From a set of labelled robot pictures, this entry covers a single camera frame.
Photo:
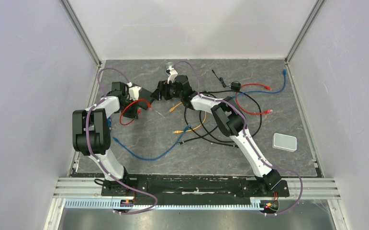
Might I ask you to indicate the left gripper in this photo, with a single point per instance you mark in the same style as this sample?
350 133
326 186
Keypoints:
134 114

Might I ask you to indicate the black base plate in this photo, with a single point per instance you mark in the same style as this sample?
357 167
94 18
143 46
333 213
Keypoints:
164 190

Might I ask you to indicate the black power adapter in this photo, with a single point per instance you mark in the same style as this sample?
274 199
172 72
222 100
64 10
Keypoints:
235 85

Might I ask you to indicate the white plastic box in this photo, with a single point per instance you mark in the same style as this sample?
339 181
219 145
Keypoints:
284 142

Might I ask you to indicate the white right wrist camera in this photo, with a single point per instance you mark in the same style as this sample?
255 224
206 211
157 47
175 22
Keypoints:
172 74

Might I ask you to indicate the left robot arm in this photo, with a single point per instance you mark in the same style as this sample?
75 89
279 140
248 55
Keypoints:
91 130

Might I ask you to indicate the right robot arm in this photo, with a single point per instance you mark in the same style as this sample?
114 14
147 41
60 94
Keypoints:
229 119

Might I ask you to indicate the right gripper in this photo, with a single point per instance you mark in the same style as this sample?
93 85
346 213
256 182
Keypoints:
164 86

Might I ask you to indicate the black network switch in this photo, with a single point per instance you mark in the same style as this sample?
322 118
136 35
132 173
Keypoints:
146 95

